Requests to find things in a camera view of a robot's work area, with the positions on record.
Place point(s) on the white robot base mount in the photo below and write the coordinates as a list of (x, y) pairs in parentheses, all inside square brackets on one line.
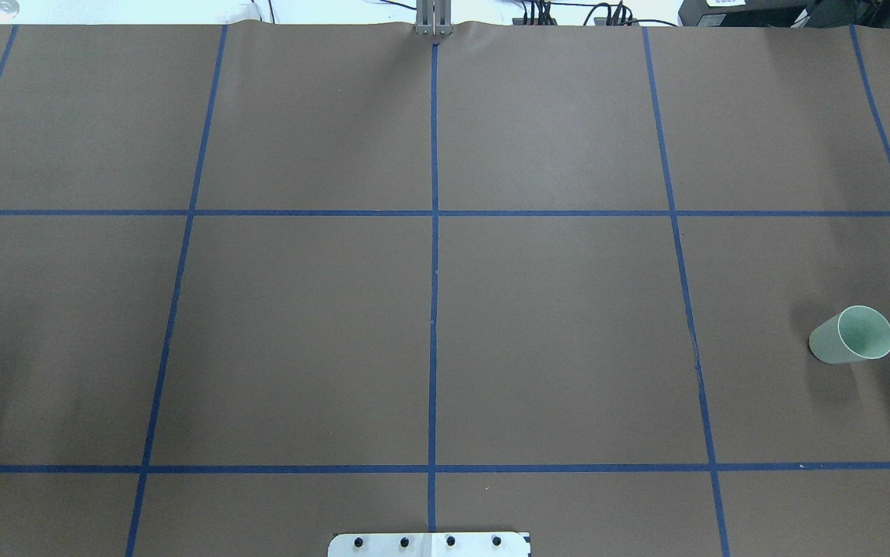
[(458, 543)]

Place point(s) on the black equipment box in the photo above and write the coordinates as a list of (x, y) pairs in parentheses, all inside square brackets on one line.
[(785, 14)]

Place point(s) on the grey metal clamp bracket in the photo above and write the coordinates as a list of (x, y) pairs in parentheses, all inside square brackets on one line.
[(433, 18)]

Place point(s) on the light green plastic cup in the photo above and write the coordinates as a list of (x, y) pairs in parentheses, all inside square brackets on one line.
[(856, 334)]

